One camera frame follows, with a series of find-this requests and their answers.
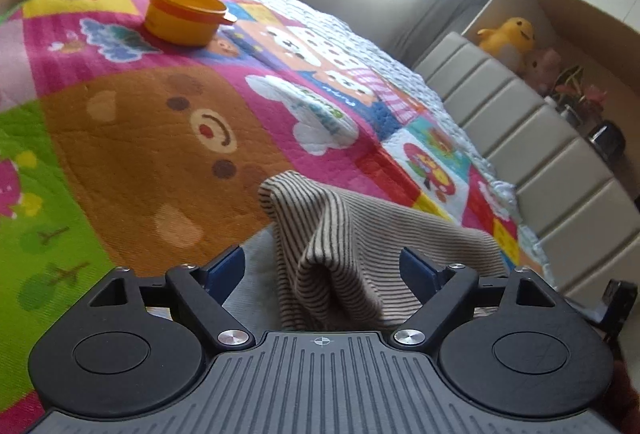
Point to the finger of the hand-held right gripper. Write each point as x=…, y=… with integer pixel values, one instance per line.
x=615, y=301

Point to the pink plush toy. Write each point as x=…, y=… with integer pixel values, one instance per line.
x=542, y=66

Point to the yellow plastic bowl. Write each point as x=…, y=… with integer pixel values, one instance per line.
x=182, y=16

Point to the beige padded headboard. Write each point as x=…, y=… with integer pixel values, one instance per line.
x=530, y=139

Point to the colourful cartoon printed blanket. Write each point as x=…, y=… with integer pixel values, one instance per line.
x=150, y=129

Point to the yellow duck plush toy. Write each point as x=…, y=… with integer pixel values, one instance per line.
x=507, y=36

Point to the dark red cloth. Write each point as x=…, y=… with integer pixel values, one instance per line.
x=629, y=399

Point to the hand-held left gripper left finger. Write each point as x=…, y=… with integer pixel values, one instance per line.
x=226, y=270

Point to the beige striped garment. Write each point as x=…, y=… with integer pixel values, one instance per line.
x=340, y=239

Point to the potted plant with red leaves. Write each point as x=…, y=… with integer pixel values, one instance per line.
x=575, y=89

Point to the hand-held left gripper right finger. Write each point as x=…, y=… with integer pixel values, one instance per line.
x=418, y=275

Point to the black kettle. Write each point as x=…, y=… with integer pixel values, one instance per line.
x=607, y=140

